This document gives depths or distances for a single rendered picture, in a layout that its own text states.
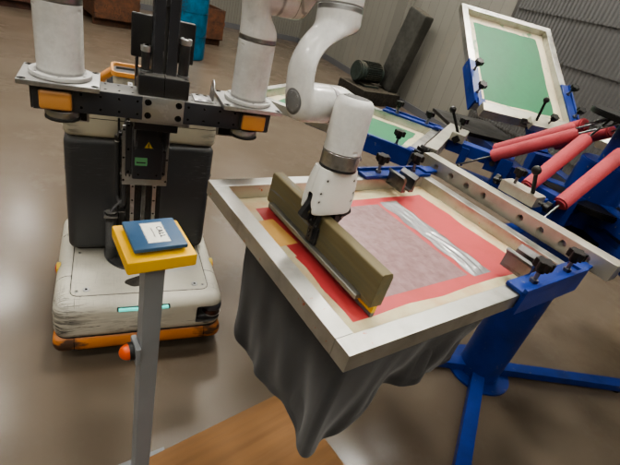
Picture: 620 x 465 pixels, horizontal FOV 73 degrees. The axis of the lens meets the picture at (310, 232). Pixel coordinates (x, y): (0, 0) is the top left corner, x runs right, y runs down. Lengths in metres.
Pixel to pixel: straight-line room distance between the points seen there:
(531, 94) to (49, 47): 2.25
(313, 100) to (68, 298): 1.26
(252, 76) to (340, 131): 0.43
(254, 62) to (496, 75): 1.72
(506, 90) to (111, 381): 2.32
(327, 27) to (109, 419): 1.46
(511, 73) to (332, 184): 1.99
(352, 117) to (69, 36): 0.64
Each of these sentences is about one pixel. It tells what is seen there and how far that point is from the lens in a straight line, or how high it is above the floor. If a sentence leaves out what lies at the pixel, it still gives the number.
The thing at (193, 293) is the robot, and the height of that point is 0.28.
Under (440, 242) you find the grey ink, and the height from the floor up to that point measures 0.96.
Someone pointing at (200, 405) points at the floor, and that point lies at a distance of 1.78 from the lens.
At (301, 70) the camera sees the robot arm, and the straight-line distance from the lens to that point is 0.80.
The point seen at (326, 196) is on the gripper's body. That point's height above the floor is 1.11.
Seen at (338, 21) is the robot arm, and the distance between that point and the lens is 0.82.
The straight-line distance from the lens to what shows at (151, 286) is 0.92.
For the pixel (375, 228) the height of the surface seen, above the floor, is 0.95.
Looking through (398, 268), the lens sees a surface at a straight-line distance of 0.98.
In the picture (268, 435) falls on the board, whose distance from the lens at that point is 1.72.
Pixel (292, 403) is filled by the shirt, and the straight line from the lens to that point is 1.10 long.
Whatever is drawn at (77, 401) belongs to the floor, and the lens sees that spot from 1.82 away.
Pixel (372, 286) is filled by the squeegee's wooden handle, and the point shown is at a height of 1.02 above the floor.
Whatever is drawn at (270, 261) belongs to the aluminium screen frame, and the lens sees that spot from 0.81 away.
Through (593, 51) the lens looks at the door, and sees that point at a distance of 5.69.
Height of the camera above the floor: 1.45
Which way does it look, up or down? 30 degrees down
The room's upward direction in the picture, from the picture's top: 16 degrees clockwise
